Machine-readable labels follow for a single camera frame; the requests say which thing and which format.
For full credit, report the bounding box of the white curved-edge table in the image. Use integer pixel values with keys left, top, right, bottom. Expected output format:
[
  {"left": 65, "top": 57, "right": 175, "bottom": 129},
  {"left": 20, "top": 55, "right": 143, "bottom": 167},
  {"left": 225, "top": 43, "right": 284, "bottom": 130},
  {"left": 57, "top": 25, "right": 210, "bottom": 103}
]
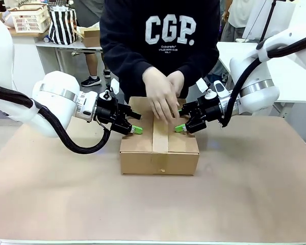
[{"left": 216, "top": 41, "right": 306, "bottom": 118}]

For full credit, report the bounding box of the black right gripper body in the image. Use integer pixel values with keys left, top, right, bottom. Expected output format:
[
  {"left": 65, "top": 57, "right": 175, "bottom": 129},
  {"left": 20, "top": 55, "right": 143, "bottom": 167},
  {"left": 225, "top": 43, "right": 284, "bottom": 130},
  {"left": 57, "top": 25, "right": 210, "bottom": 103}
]
[{"left": 181, "top": 98, "right": 222, "bottom": 134}]

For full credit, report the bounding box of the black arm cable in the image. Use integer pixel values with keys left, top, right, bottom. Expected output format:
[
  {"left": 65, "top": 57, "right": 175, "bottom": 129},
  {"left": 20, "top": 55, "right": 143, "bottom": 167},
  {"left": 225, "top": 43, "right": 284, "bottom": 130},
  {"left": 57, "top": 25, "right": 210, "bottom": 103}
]
[
  {"left": 218, "top": 32, "right": 306, "bottom": 128},
  {"left": 0, "top": 83, "right": 113, "bottom": 155}
]

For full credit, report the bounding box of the person's right forearm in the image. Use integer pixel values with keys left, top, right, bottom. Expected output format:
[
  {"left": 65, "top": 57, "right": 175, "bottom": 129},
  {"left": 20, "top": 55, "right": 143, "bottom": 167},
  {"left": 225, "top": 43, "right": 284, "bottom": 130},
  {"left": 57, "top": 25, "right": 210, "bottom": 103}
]
[{"left": 101, "top": 43, "right": 156, "bottom": 80}]

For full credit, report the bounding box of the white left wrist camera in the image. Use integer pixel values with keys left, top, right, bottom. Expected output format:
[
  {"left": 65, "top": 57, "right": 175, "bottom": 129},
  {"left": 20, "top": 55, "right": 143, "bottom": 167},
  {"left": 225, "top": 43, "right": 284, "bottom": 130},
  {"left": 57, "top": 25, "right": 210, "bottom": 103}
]
[{"left": 77, "top": 91, "right": 99, "bottom": 123}]

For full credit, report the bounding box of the black stand pole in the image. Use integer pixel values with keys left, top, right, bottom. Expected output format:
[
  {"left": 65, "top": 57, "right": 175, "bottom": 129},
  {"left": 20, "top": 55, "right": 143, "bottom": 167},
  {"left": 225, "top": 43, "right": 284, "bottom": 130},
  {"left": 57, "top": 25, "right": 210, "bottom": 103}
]
[{"left": 259, "top": 0, "right": 278, "bottom": 44}]

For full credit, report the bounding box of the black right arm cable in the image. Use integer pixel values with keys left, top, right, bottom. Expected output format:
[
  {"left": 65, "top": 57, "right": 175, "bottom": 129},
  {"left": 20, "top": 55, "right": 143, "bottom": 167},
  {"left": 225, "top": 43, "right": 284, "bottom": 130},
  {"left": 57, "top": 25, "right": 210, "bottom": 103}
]
[{"left": 218, "top": 32, "right": 306, "bottom": 128}]

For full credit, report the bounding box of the black white striped bag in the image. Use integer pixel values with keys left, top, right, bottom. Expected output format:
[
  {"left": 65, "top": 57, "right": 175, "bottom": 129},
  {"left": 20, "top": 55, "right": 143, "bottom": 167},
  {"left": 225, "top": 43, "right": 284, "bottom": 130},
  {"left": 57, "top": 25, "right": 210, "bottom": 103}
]
[{"left": 48, "top": 7, "right": 79, "bottom": 45}]

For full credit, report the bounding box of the person's left hand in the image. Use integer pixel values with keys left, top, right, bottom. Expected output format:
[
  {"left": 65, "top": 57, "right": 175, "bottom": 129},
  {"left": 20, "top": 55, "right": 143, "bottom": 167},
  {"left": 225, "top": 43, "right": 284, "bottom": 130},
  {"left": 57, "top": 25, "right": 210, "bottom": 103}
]
[{"left": 167, "top": 70, "right": 186, "bottom": 99}]

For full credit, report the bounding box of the small open cardboard box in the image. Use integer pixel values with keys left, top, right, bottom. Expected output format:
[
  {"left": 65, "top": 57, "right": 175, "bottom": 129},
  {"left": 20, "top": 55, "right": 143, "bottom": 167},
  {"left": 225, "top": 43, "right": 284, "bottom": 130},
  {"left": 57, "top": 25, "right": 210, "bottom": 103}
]
[{"left": 80, "top": 29, "right": 101, "bottom": 48}]

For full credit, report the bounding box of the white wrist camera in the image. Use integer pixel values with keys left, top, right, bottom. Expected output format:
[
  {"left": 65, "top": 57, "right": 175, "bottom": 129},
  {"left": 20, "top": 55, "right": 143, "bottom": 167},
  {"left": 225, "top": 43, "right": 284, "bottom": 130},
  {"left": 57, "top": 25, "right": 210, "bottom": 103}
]
[
  {"left": 77, "top": 91, "right": 99, "bottom": 123},
  {"left": 205, "top": 80, "right": 230, "bottom": 100}
]

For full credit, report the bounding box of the white board panel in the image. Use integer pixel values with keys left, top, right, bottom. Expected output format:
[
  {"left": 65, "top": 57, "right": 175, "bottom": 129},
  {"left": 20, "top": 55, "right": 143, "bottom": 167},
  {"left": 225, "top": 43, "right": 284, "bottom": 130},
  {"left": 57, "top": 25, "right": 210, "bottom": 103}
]
[{"left": 244, "top": 0, "right": 296, "bottom": 41}]

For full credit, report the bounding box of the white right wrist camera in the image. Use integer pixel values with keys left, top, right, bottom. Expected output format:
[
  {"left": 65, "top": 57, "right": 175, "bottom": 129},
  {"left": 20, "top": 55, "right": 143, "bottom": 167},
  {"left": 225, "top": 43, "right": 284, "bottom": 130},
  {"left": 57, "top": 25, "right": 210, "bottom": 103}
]
[{"left": 205, "top": 80, "right": 230, "bottom": 100}]

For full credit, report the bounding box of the person's left forearm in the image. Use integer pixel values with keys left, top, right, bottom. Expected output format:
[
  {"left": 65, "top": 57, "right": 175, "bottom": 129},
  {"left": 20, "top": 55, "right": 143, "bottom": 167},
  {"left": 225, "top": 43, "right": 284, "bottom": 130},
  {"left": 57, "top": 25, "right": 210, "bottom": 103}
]
[{"left": 181, "top": 48, "right": 219, "bottom": 89}]

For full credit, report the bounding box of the bystander in shorts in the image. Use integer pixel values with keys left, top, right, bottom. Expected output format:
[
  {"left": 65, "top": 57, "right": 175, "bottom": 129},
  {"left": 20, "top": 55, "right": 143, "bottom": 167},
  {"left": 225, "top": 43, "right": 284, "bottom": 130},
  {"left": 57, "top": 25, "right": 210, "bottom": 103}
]
[{"left": 84, "top": 52, "right": 112, "bottom": 79}]

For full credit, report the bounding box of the white grey-legged table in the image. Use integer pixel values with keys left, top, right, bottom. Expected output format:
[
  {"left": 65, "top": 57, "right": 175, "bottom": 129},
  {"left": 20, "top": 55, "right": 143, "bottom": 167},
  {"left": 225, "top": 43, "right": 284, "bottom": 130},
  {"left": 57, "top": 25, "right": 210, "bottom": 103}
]
[{"left": 35, "top": 38, "right": 104, "bottom": 75}]

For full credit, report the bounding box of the cream plastic basket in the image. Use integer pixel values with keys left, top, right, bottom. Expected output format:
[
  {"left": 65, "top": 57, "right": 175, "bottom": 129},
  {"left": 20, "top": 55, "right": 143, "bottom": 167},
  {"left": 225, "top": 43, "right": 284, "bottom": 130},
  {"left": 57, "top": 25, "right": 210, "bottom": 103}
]
[{"left": 10, "top": 4, "right": 50, "bottom": 34}]

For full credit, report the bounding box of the brown cardboard box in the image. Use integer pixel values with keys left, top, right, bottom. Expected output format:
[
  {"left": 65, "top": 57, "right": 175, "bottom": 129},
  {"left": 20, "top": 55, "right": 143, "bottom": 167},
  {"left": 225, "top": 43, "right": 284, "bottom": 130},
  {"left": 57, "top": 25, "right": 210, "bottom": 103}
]
[{"left": 119, "top": 96, "right": 200, "bottom": 176}]

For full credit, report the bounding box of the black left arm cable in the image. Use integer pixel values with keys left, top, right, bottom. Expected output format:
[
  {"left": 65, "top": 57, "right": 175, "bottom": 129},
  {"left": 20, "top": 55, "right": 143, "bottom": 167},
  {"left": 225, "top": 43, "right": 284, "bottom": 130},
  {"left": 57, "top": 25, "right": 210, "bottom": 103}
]
[{"left": 0, "top": 83, "right": 113, "bottom": 155}]

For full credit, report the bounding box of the brown tape strip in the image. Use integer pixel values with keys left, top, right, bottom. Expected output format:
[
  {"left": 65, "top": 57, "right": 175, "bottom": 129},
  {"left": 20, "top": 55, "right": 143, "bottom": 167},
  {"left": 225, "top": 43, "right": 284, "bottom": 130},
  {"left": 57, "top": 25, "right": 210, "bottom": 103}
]
[{"left": 151, "top": 116, "right": 169, "bottom": 154}]

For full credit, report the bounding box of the person's right hand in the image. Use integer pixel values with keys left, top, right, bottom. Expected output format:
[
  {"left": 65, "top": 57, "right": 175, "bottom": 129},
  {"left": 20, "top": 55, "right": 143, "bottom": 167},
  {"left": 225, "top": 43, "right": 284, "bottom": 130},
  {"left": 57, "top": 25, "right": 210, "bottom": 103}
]
[{"left": 142, "top": 67, "right": 181, "bottom": 125}]

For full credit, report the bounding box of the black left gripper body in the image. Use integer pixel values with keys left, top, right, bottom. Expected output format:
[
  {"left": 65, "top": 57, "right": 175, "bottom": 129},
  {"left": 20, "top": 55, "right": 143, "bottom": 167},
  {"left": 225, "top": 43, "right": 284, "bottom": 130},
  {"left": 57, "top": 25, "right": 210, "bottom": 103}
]
[{"left": 96, "top": 89, "right": 133, "bottom": 135}]

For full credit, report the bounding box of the person in black sweatshirt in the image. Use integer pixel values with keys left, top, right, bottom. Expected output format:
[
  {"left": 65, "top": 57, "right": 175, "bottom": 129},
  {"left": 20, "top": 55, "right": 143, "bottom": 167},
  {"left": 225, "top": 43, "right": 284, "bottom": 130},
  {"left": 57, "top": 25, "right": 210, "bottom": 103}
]
[{"left": 99, "top": 0, "right": 220, "bottom": 100}]

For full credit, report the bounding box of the bystander in white shirt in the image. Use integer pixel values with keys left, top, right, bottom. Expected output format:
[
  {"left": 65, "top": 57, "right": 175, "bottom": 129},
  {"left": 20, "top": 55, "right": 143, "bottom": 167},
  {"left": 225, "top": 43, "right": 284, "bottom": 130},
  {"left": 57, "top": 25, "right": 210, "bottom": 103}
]
[{"left": 220, "top": 0, "right": 247, "bottom": 43}]

